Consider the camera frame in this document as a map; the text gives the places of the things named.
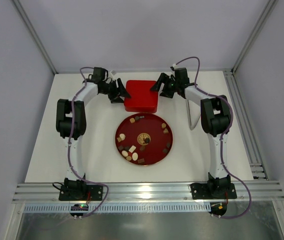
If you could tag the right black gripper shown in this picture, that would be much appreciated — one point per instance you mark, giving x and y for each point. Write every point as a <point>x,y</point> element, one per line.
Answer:
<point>166,86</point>

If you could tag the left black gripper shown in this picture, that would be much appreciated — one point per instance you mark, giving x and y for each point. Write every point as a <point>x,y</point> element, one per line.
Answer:
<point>115,90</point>

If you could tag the red square box lid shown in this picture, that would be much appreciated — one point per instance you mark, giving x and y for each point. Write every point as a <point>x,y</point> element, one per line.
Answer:
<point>139,90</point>

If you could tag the steel tongs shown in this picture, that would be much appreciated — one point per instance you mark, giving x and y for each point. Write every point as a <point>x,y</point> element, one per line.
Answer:
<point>193,114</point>

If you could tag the red square chocolate box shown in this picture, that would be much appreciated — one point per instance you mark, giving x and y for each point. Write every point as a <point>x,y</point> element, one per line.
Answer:
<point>140,106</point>

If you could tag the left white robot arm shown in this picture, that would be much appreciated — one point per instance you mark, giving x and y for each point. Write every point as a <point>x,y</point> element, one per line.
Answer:
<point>71,124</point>

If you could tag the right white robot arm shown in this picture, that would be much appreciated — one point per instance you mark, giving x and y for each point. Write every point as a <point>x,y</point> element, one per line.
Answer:
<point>216,118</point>

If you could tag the white heart chocolate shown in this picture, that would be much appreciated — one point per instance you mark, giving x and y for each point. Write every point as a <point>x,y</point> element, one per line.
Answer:
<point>122,136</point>

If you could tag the dark textured round chocolate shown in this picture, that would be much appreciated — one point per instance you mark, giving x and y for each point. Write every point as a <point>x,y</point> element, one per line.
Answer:
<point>127,148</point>

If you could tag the white rectangular chocolate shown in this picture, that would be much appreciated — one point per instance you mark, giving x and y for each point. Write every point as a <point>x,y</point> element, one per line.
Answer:
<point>132,149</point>

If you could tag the brown round chocolate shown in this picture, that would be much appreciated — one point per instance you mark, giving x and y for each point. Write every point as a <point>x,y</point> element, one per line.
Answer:
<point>142,148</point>

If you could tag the white spiral round chocolate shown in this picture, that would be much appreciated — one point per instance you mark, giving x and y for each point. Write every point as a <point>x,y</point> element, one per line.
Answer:
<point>124,153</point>

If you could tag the white oval chocolate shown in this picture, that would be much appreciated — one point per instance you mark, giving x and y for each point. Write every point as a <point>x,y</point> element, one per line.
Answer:
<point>134,156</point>

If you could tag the brown cup chocolate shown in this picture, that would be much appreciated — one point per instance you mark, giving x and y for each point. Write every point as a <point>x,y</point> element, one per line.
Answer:
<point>165,150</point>

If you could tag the brown striped square chocolate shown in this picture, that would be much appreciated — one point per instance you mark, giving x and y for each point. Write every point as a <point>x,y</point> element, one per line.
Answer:
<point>141,161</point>

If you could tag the round red lacquer plate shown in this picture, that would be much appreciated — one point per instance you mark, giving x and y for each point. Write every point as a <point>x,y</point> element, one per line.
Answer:
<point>143,139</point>

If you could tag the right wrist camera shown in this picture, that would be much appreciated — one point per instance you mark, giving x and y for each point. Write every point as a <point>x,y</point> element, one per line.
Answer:
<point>173,67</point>

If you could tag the perforated cable duct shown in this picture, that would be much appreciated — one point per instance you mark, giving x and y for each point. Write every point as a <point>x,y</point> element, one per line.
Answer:
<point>118,207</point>

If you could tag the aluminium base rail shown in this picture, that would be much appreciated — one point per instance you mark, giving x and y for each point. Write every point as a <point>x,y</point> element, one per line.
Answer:
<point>260,190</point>

